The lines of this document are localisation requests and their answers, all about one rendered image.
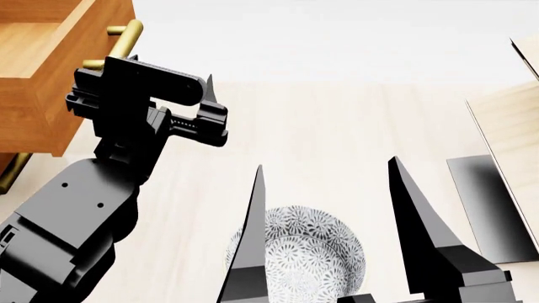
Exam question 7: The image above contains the black glossy panel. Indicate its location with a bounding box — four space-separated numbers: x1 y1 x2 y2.
446 154 539 265

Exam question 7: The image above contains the brass drawer handle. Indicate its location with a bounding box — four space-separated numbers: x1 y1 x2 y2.
82 19 145 72
0 152 34 194

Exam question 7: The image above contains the patterned grey white plate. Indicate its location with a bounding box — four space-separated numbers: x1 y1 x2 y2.
224 205 368 303

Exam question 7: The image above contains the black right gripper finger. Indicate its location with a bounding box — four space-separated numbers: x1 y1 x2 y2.
216 163 269 303
387 155 504 303

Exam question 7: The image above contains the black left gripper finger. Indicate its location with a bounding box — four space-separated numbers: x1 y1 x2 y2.
64 66 109 120
194 73 231 148

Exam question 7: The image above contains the light wooden panel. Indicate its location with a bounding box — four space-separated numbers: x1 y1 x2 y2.
509 32 539 81

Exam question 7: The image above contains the light wooden cabinet door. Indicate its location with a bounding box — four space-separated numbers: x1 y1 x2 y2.
464 79 539 251

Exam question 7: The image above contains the open wooden drawer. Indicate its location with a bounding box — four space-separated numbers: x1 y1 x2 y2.
0 0 136 158

